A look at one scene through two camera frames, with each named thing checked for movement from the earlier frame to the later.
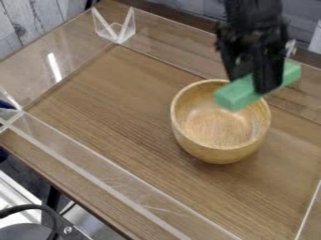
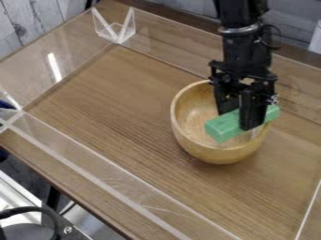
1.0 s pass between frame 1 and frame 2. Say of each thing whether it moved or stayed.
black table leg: stayed
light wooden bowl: stayed
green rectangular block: moved
